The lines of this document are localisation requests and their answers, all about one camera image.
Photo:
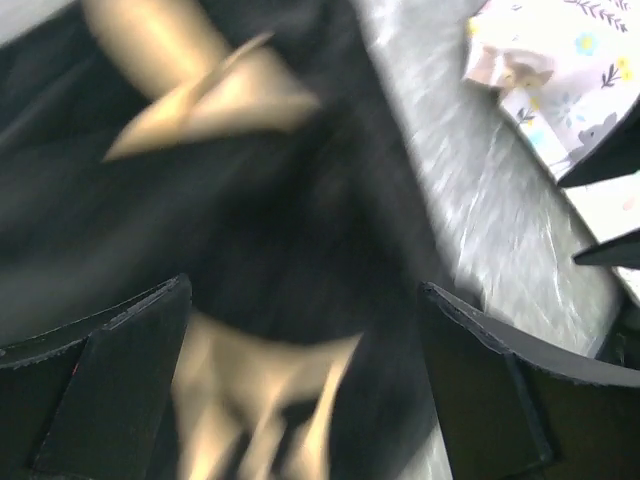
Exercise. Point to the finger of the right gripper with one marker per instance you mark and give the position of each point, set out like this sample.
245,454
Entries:
603,150
622,251

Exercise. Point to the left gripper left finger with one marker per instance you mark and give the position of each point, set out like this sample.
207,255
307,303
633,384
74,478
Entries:
91,399

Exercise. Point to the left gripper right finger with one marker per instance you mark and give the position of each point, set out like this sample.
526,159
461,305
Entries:
512,406

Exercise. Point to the black floral pillowcase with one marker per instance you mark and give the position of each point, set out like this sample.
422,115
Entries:
248,146

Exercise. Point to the patterned white pillow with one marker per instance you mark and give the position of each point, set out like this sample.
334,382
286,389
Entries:
557,66

